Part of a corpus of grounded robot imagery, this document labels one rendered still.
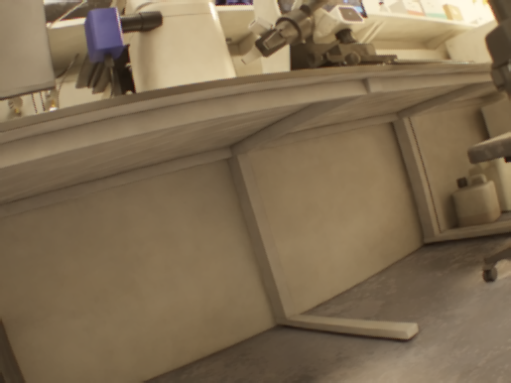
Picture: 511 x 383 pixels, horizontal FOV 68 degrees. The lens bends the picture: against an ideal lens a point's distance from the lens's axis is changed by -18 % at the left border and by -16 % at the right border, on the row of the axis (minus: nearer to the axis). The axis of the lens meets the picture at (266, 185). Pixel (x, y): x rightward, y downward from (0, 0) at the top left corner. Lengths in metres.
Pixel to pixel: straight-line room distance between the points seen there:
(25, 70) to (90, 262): 0.73
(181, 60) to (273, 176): 1.06
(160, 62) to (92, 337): 1.01
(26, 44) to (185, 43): 0.46
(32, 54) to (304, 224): 1.32
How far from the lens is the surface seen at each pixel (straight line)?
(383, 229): 2.23
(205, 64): 0.90
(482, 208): 2.51
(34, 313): 1.54
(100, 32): 0.84
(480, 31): 2.98
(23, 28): 1.19
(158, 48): 0.89
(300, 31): 1.16
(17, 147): 0.75
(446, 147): 2.82
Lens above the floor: 0.54
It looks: 1 degrees up
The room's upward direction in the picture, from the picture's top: 17 degrees counter-clockwise
